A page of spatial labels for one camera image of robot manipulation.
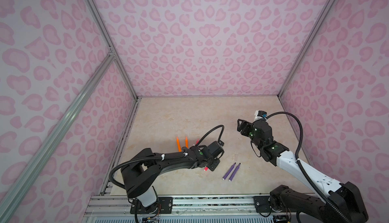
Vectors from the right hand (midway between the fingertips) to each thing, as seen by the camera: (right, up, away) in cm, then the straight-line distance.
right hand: (242, 120), depth 81 cm
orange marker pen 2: (-31, -15, +15) cm, 37 cm away
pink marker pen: (-24, -8, -13) cm, 29 cm away
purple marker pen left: (-7, -28, +3) cm, 29 cm away
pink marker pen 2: (-20, -26, 0) cm, 32 cm away
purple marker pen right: (-4, -29, +3) cm, 29 cm away
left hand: (-14, -21, +3) cm, 26 cm away
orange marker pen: (-36, -16, +14) cm, 42 cm away
